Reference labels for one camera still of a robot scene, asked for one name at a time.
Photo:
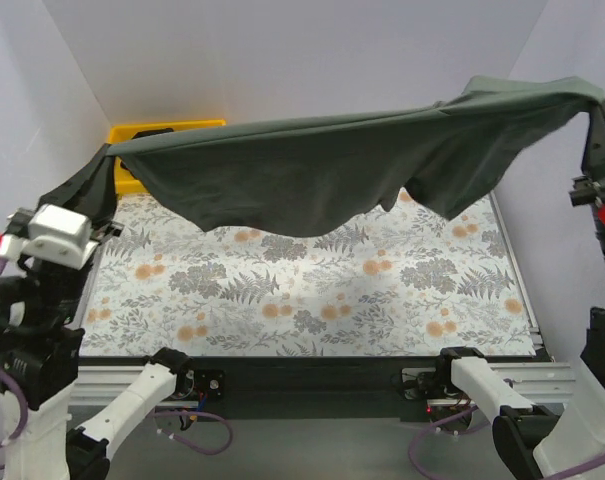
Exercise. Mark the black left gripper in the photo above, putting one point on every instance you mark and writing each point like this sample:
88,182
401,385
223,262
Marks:
100,232

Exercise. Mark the dark grey t shirt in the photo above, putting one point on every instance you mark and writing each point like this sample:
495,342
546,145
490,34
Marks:
306,177

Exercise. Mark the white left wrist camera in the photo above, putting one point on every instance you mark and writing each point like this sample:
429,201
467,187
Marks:
51,233

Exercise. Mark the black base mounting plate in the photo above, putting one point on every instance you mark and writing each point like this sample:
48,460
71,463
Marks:
275,388

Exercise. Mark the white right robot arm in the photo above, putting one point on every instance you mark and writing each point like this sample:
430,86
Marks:
547,419

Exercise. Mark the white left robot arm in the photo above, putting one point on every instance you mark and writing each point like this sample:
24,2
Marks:
39,366

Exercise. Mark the yellow plastic bin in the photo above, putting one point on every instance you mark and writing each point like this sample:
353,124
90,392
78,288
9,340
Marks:
125,182

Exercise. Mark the black t shirt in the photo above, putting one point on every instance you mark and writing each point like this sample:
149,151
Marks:
152,132

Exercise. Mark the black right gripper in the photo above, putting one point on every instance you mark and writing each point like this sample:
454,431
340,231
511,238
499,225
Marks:
589,188

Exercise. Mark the floral patterned table mat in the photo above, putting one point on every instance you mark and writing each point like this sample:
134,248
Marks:
402,282

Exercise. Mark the aluminium front rail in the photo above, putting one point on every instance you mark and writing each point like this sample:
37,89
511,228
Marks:
540,382

